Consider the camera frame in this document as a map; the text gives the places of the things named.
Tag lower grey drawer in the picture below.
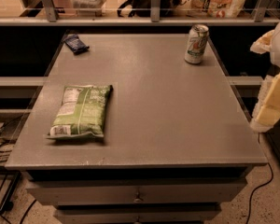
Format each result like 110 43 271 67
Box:
54 204 221 224

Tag clear plastic container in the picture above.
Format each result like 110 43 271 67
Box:
71 0 106 17

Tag dark blue rxbar wrapper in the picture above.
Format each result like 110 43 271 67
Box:
63 35 90 55

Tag black bag behind rail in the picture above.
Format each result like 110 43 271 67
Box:
117 0 185 18

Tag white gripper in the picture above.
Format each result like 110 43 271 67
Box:
250 22 280 133

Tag metal railing shelf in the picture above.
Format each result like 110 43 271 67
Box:
0 0 280 27

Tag upper grey drawer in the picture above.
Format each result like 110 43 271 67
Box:
26 178 246 206

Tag green chip bag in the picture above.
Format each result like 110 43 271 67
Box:
48 85 112 140

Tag black cable on right floor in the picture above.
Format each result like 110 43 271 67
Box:
245 133 274 224

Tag grey drawer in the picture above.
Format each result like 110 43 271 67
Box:
54 204 221 224
26 178 246 206

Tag black cables on left floor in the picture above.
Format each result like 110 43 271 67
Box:
0 115 37 224

